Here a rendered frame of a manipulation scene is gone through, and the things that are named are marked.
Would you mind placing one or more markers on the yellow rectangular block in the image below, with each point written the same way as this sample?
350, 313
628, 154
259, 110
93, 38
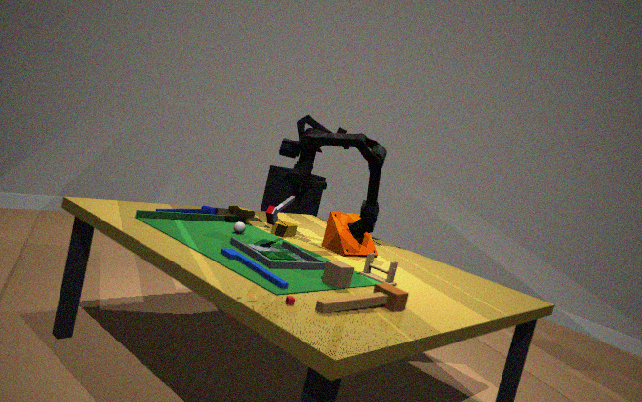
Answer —
239, 211

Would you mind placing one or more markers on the white golf ball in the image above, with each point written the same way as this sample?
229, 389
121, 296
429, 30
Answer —
239, 227

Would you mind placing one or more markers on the green flat mat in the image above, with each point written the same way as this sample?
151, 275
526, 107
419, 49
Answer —
208, 237

